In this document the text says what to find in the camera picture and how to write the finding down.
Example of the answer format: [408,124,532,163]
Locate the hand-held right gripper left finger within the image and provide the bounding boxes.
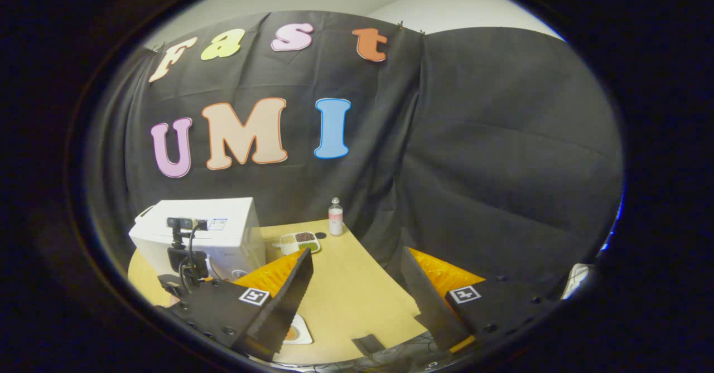
[162,248,314,362]

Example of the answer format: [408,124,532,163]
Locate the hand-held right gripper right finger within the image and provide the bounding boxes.
[401,245,558,357]

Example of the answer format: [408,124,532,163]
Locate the white microwave oven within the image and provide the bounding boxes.
[128,197,267,284]

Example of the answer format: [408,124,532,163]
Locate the white square plate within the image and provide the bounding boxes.
[282,313,314,345]

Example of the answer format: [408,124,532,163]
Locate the white divided tray with beans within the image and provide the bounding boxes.
[272,231,321,255]

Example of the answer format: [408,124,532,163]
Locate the black tape strip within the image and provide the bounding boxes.
[351,333,387,358]

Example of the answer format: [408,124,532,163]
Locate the small clear bottle pink label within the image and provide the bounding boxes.
[328,197,344,236]

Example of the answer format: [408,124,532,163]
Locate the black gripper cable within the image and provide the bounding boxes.
[177,221,208,293]

